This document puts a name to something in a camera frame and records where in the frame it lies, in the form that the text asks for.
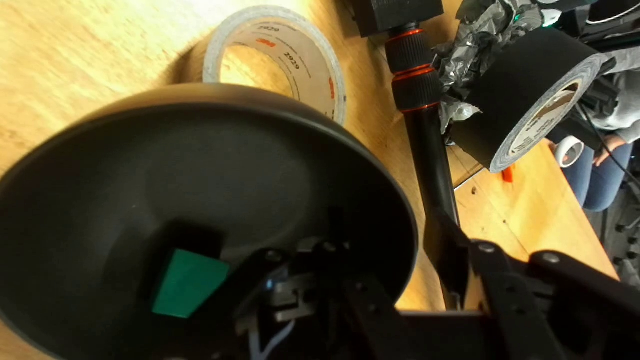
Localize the small white tape roll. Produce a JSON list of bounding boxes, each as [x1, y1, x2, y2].
[[554, 135, 585, 169]]

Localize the large white tape roll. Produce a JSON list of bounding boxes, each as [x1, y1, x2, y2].
[[202, 5, 347, 126]]

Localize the black cable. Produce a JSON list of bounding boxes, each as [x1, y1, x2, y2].
[[575, 102, 640, 191]]

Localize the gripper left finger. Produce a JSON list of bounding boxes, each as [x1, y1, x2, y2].
[[234, 206, 417, 360]]

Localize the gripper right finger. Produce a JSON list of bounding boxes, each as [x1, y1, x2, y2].
[[424, 207, 640, 360]]

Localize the office chair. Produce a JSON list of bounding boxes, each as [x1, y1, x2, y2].
[[599, 187, 640, 288]]

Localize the black bowl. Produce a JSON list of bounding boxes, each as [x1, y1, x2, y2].
[[0, 82, 420, 360]]

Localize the green block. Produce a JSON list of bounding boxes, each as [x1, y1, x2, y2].
[[151, 248, 231, 319]]

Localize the person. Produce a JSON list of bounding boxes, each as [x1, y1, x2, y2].
[[545, 47, 640, 212]]

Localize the black tape roll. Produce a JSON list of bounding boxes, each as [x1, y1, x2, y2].
[[450, 27, 617, 174]]

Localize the stand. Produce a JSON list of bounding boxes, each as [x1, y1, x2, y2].
[[350, 0, 463, 236]]

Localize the crumpled grey foil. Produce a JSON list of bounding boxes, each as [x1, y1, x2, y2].
[[432, 0, 547, 147]]

